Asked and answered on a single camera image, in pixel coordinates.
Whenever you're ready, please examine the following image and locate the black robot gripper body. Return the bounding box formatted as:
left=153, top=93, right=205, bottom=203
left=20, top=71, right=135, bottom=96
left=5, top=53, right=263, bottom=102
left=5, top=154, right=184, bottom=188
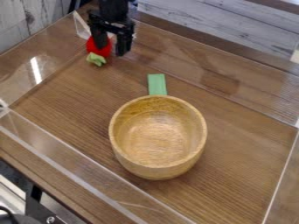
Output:
left=88, top=0, right=135, bottom=33

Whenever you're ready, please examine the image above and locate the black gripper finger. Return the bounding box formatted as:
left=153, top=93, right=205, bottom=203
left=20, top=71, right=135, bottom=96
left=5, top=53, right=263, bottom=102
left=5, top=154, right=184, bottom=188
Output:
left=116, top=30, right=133, bottom=56
left=89, top=24, right=108, bottom=49

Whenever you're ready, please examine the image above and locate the red plush strawberry toy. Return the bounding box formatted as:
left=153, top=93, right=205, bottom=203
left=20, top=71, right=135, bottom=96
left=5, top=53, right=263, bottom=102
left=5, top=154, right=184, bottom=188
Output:
left=85, top=37, right=112, bottom=67

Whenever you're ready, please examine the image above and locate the green rectangular block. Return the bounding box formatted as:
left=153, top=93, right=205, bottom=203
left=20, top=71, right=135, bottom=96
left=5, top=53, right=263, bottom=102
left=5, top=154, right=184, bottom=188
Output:
left=147, top=73, right=167, bottom=95

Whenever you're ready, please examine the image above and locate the wooden bowl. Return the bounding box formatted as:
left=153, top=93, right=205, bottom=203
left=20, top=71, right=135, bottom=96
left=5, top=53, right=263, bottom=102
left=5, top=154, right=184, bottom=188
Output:
left=108, top=95, right=208, bottom=180

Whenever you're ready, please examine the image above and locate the black table clamp mount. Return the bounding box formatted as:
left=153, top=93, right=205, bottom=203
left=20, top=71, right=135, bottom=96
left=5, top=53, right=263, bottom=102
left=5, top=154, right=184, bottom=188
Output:
left=0, top=183, right=67, bottom=224

